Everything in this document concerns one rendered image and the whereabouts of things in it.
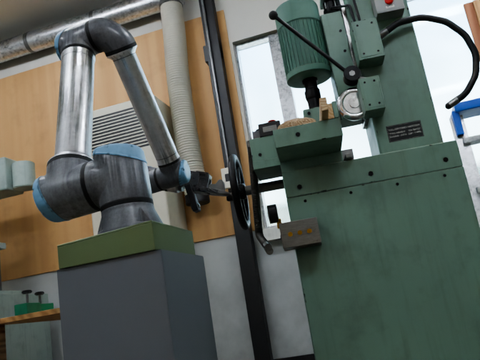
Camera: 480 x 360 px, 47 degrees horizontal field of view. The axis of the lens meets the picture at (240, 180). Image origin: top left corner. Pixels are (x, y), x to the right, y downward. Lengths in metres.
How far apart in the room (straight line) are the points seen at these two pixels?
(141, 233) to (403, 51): 1.19
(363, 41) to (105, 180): 1.02
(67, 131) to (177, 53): 2.06
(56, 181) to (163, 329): 0.56
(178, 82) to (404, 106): 1.95
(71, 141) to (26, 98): 2.72
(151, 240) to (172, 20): 2.64
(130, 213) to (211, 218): 2.03
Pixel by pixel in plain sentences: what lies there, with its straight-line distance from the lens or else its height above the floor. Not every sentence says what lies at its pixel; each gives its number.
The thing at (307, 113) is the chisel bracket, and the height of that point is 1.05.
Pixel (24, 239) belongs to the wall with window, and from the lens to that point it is 4.19.
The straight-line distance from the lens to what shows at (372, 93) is 1.94.
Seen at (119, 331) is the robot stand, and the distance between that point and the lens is 1.43.
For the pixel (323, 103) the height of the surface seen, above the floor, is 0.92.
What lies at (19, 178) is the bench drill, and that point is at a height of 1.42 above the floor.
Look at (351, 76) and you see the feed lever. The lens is 2.00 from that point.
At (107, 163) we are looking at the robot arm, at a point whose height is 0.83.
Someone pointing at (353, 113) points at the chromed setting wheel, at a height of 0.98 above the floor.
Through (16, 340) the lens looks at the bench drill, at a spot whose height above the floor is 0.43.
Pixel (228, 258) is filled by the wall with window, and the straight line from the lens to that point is 3.47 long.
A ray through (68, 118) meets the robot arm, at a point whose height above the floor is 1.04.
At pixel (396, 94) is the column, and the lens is 2.05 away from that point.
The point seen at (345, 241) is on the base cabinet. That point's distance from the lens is 1.80.
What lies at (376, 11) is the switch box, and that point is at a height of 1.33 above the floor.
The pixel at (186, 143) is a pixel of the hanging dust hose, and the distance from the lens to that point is 3.49.
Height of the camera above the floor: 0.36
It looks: 14 degrees up
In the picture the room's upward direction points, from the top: 9 degrees counter-clockwise
